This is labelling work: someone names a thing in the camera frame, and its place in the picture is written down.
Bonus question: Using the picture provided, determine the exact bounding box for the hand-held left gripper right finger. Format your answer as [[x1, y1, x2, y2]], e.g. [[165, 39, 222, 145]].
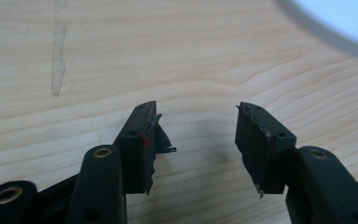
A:
[[234, 101, 358, 224]]

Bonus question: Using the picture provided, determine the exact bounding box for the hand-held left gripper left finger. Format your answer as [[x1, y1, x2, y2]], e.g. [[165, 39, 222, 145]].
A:
[[65, 100, 177, 224]]

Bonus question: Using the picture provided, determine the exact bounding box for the white round plate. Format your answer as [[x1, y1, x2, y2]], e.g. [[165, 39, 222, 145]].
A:
[[274, 0, 358, 63]]

